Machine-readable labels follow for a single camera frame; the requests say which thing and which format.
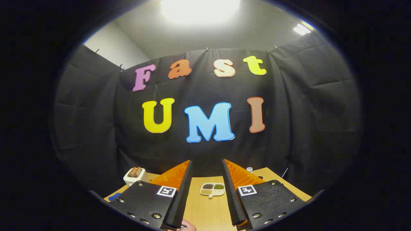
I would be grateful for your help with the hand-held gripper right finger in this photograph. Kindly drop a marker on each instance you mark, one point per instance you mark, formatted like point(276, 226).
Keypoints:
point(229, 192)

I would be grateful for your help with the pile of yellow beans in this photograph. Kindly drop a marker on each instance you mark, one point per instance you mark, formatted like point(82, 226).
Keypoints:
point(206, 192)

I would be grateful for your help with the small ceiling light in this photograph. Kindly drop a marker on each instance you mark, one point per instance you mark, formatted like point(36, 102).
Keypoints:
point(301, 29)

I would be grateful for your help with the white drink bottle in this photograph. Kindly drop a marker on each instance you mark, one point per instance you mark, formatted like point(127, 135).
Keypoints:
point(249, 169)

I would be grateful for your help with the pink plate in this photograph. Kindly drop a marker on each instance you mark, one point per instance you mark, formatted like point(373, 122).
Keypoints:
point(190, 226)

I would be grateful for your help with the pile of dark beans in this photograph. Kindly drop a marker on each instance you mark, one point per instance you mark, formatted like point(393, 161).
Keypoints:
point(208, 186)

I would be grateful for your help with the white divided dish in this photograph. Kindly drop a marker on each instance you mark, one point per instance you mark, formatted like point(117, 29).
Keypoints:
point(218, 192)

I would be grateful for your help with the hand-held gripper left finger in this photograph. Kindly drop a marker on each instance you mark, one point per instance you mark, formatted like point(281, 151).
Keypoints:
point(184, 192)

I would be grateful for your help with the toast slice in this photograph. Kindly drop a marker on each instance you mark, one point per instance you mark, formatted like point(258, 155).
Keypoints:
point(135, 172)

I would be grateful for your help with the blue cloth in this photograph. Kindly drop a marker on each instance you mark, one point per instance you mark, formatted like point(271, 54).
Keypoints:
point(114, 196)

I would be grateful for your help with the pile of green beans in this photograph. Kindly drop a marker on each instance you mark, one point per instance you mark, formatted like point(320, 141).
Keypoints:
point(219, 186)

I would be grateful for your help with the large ceiling light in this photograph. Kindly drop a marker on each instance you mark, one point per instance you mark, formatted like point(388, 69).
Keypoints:
point(200, 9)

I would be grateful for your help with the white toaster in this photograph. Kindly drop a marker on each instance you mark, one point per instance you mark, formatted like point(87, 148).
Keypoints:
point(138, 180)

